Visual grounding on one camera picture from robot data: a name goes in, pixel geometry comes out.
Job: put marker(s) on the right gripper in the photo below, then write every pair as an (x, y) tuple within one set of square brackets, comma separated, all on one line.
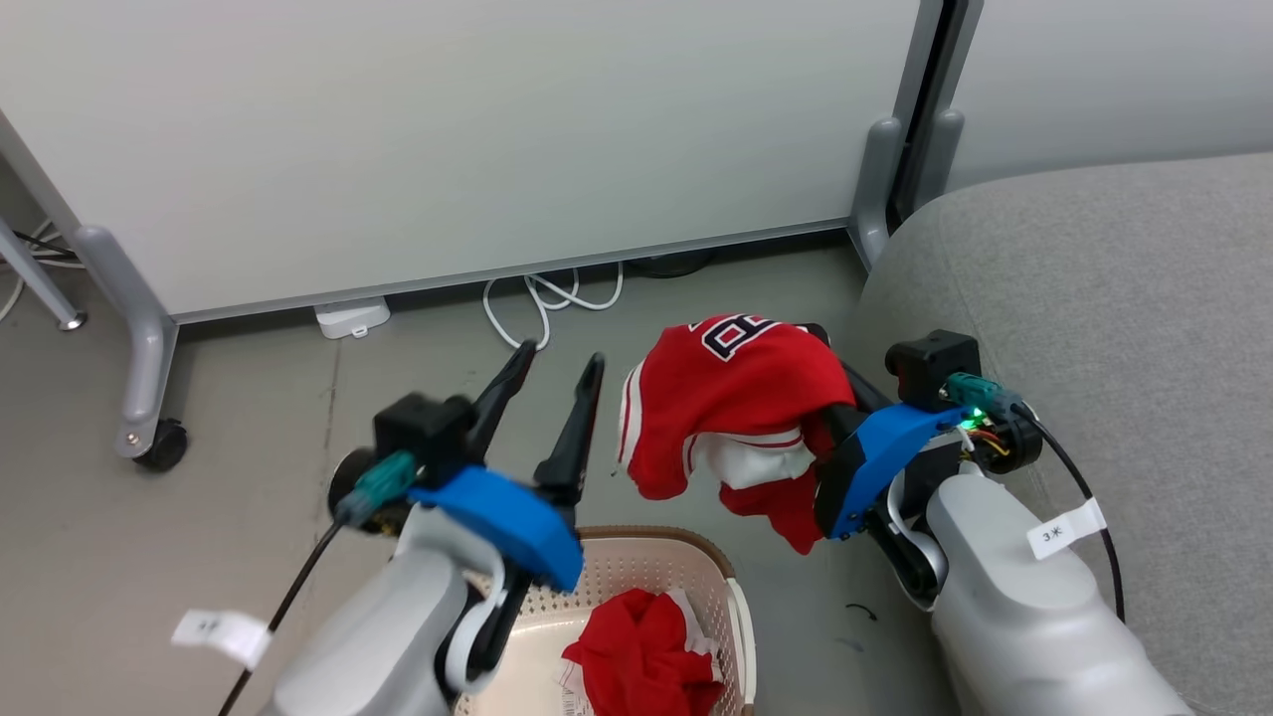
[(830, 477)]

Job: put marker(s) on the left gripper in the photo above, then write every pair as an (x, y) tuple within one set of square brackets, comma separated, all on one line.
[(487, 626)]

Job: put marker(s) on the red jersey with lettering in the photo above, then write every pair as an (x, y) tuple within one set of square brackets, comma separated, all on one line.
[(736, 398)]

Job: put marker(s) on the red garment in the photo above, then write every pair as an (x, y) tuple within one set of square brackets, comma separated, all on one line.
[(636, 656)]

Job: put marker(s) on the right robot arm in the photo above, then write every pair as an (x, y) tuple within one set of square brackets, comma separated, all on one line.
[(1024, 617)]

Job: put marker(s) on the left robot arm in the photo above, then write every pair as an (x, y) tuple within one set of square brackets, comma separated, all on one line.
[(378, 636)]

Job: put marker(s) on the cream perforated laundry basket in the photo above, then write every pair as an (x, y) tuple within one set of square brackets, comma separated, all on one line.
[(636, 567)]

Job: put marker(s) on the black round floor base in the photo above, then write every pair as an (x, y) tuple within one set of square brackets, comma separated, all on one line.
[(671, 265)]

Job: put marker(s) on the white power adapter box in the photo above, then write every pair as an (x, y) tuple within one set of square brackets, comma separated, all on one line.
[(350, 317)]

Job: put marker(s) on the grey fabric sofa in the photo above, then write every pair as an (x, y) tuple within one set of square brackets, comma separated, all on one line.
[(1124, 318)]

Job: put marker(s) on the large white partition panel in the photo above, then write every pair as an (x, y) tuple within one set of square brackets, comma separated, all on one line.
[(448, 129)]

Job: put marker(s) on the black caster wheel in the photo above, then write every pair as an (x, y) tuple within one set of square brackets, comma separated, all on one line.
[(165, 446)]

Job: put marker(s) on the grey partition leg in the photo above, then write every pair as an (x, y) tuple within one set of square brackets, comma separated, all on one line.
[(147, 338)]

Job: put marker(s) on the small white partition panel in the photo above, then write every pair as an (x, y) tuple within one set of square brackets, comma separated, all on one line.
[(1114, 80)]

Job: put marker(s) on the grey metal table leg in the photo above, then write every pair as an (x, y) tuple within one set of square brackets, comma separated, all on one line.
[(35, 278)]

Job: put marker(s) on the right blue camera bracket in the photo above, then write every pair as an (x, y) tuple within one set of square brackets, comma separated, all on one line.
[(885, 452)]

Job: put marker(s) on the blue camera bracket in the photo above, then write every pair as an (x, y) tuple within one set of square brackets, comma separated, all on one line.
[(885, 452), (517, 527)]

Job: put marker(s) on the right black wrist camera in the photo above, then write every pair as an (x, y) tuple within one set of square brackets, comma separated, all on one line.
[(930, 363)]

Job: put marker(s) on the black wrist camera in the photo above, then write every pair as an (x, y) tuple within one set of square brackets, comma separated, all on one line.
[(423, 428), (930, 363)]

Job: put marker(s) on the left blue camera bracket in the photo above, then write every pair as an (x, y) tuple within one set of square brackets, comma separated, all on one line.
[(517, 527)]

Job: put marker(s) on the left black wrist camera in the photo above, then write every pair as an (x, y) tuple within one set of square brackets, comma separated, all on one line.
[(423, 428)]

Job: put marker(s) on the grey partition foot post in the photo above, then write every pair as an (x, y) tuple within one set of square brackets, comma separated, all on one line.
[(940, 159), (875, 189)]

